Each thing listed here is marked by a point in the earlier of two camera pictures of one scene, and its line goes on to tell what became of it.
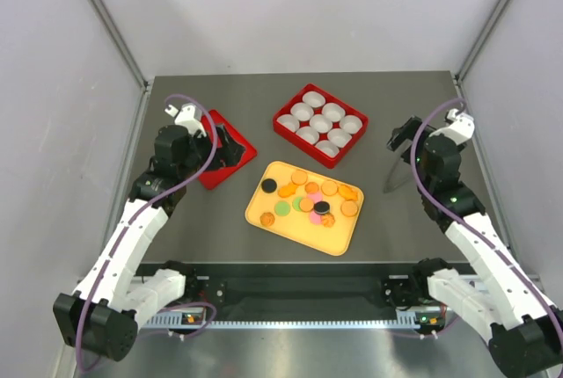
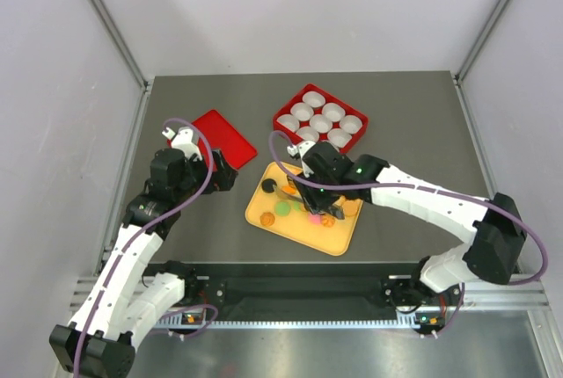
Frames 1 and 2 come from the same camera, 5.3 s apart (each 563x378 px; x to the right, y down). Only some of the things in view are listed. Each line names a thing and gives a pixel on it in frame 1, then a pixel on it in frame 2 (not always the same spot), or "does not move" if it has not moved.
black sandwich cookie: [269, 185] does not move
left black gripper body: [200, 149] to [197, 172]
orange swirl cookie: [328, 221] does not move
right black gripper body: [409, 132] to [319, 198]
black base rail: [384, 287] does not move
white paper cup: [309, 134] does not move
